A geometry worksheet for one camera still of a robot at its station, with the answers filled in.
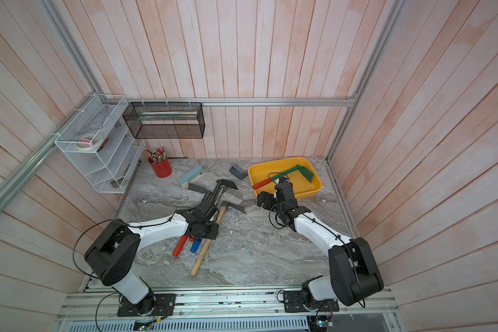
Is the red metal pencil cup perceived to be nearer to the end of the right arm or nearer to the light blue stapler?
the light blue stapler

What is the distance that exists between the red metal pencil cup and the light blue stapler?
105 mm

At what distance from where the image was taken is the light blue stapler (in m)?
1.08

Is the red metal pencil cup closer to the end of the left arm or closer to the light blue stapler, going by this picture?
the light blue stapler

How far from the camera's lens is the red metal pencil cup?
1.06 metres
